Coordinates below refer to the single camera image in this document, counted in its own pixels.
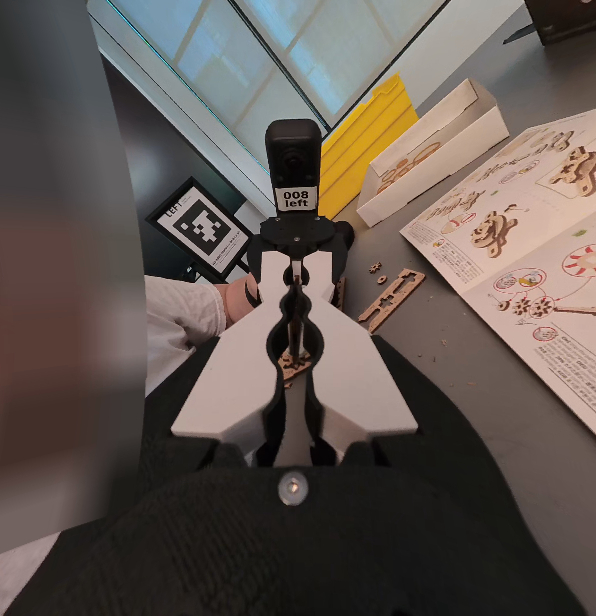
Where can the yellow plastic bin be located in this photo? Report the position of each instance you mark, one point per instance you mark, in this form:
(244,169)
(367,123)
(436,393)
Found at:
(355,144)

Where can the pile of rubber bands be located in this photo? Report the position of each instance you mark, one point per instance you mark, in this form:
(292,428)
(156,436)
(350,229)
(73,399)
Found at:
(399,173)

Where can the large window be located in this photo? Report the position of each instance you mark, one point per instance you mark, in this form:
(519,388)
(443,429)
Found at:
(278,48)

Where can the large black screen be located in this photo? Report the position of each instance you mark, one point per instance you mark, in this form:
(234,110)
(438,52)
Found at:
(148,159)

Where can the laser-cut plywood parts sheet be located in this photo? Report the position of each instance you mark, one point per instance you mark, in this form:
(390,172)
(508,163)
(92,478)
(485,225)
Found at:
(302,365)

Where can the slotted wooden lever part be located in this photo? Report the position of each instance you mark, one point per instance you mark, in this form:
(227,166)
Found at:
(396,291)

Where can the person's left hand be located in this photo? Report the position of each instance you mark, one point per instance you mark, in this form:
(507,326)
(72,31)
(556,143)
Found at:
(235,303)

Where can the white cardboard box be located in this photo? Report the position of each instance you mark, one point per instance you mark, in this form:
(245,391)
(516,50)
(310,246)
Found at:
(437,168)

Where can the black kit box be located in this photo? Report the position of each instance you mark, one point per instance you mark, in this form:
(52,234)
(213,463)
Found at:
(567,24)

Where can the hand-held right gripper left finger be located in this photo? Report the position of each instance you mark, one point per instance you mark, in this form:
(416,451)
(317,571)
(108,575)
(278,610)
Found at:
(225,385)

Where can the framed marker sign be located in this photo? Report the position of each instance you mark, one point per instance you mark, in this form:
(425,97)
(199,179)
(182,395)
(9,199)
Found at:
(201,226)

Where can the paper instruction sheet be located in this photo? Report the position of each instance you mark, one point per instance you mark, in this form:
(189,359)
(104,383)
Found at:
(519,240)

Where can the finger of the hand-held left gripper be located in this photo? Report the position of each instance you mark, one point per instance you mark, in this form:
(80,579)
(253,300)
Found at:
(271,276)
(322,276)

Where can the tiny wooden gear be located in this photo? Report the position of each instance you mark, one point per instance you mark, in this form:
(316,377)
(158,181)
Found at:
(373,266)

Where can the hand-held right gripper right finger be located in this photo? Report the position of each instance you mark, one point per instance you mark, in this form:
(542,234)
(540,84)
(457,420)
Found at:
(365,385)

